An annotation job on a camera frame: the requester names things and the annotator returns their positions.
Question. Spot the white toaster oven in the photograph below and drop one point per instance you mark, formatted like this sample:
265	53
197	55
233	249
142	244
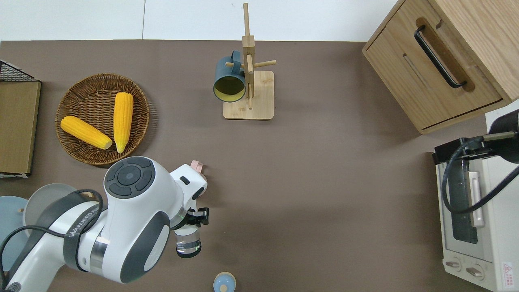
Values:
498	235

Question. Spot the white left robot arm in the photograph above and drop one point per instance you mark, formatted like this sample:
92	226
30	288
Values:
134	243

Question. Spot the wooden mug tree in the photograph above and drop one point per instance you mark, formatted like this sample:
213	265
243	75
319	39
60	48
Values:
259	101

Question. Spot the light blue plate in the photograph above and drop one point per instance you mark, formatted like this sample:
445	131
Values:
8	215

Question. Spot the yellow corn cob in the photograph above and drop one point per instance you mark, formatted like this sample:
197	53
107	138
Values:
123	121
85	132

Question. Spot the round wicker basket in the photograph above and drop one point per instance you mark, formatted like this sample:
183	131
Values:
87	95

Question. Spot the wooden cabinet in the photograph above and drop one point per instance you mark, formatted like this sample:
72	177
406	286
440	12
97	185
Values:
405	52

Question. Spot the dark teal mug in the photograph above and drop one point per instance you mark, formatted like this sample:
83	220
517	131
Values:
223	69

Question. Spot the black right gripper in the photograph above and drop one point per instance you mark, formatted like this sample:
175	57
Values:
505	142

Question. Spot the pink mug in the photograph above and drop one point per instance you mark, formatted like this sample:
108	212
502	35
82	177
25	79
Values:
197	165

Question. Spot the white clear water bottle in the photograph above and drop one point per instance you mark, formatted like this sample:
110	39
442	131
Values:
188	243

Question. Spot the grey plate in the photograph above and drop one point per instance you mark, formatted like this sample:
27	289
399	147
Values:
48	194

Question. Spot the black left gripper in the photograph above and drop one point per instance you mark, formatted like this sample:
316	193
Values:
198	217

